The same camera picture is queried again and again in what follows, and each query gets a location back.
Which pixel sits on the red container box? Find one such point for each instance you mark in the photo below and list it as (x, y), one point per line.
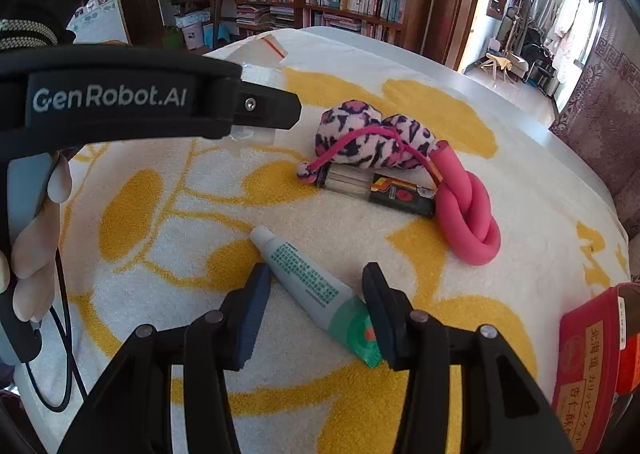
(590, 369)

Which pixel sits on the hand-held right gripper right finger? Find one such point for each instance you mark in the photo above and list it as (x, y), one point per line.
(380, 314)

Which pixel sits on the white yellow fleece blanket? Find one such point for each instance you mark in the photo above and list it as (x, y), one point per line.
(190, 234)

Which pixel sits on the green bag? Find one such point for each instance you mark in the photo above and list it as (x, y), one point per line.
(172, 39)

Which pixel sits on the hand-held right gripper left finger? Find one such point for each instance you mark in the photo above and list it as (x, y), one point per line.
(254, 314)

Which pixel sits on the patterned purple white curtain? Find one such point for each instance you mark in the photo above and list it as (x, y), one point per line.
(600, 109)

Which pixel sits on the white wall chart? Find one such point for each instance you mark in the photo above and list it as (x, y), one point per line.
(100, 14)

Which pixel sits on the white storage bin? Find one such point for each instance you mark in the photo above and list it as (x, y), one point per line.
(192, 31)

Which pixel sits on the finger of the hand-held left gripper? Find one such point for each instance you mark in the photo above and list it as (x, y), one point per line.
(270, 109)

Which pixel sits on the white green ointment tube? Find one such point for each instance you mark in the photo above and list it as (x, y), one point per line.
(305, 279)

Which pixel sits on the pink foam twist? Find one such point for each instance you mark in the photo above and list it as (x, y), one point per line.
(470, 219)

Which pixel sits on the person's left hand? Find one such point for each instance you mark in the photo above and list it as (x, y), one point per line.
(35, 259)

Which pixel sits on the leopard print plush toy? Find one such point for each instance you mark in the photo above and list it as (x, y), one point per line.
(360, 134)

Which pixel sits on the light blue stool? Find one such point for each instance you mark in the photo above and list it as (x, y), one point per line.
(226, 31)

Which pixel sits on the stool with yellow cloth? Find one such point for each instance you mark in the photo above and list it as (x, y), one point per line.
(497, 61)

